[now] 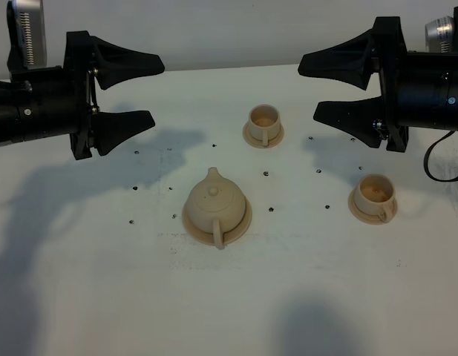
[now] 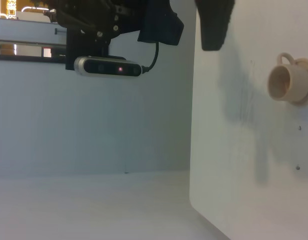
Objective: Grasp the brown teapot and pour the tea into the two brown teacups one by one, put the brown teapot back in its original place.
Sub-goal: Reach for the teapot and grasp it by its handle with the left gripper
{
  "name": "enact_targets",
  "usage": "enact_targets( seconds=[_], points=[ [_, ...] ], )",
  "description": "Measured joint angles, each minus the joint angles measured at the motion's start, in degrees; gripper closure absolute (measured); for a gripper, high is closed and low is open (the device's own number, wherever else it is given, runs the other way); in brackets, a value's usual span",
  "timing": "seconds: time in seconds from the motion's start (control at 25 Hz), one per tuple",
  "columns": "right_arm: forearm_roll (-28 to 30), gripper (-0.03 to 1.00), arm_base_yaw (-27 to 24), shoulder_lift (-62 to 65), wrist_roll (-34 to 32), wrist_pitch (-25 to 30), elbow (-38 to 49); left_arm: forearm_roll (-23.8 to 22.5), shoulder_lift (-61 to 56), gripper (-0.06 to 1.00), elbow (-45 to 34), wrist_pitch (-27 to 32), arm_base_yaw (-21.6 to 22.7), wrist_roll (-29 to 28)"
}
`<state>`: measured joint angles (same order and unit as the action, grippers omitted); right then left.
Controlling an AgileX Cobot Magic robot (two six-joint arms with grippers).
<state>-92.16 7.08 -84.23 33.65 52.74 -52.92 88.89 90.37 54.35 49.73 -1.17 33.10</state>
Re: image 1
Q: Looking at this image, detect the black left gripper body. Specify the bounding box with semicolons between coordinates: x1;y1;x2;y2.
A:
0;31;94;159

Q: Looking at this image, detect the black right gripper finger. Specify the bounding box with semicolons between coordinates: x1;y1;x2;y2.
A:
313;96;383;148
298;30;375;90

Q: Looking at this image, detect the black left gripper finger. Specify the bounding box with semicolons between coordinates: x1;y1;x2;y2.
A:
91;36;165;90
91;111;155;156

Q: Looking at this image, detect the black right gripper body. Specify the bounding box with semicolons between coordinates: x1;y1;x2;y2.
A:
371;16;458;151

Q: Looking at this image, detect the beige teapot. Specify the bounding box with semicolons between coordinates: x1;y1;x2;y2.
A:
184;167;246;250

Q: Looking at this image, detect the beige teapot saucer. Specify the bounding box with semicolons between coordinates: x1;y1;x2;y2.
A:
182;198;252;246

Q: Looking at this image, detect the beige near teacup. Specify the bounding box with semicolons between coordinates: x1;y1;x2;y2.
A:
354;174;396;202

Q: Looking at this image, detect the beige teacup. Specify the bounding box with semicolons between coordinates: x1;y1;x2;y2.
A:
247;105;282;146
354;174;396;202

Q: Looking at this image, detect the beige far teacup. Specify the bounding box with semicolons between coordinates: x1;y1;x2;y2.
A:
247;105;282;146

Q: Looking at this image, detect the beige near cup saucer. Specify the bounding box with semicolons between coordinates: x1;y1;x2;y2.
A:
348;189;398;225

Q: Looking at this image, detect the beige cup saucer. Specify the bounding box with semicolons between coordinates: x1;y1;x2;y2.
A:
243;123;284;148
348;189;398;225

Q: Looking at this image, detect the beige far cup saucer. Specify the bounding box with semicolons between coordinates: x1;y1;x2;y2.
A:
243;123;284;148

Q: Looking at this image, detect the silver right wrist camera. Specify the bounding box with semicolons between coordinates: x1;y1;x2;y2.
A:
425;7;458;53

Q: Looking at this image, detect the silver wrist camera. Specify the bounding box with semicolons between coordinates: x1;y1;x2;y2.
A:
425;7;458;53
7;0;47;81

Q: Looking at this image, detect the black right camera cable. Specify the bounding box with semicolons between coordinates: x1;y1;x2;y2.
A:
423;129;458;183

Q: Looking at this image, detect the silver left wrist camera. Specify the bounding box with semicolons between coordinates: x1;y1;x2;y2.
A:
7;0;47;81

